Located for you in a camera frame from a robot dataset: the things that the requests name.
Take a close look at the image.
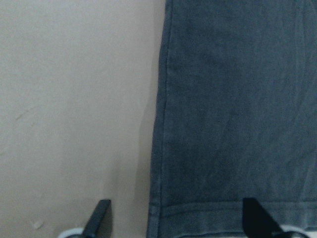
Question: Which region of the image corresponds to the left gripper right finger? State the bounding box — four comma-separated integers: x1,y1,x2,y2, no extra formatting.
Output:
242,198,290,238

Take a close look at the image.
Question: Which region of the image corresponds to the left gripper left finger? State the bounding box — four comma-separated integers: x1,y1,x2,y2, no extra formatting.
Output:
83,199,111,238

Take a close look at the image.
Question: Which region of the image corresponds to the black t-shirt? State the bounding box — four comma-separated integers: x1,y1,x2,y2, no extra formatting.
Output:
147,0,317,238

